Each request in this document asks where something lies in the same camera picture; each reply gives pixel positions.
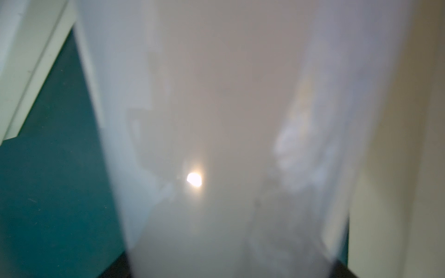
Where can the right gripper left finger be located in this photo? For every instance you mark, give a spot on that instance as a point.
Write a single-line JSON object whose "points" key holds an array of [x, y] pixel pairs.
{"points": [[120, 268]]}

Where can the plastic wrap roll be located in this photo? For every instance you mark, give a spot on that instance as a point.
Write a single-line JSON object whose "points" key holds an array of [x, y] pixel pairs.
{"points": [[233, 131]]}

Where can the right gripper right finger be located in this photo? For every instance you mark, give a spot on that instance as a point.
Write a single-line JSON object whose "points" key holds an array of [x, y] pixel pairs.
{"points": [[339, 270]]}

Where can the white wrap dispenser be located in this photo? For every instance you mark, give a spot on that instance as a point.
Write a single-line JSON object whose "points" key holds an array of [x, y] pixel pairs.
{"points": [[382, 203]]}

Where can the white dispenser lid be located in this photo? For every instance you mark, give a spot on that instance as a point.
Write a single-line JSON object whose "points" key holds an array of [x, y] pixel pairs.
{"points": [[32, 35]]}

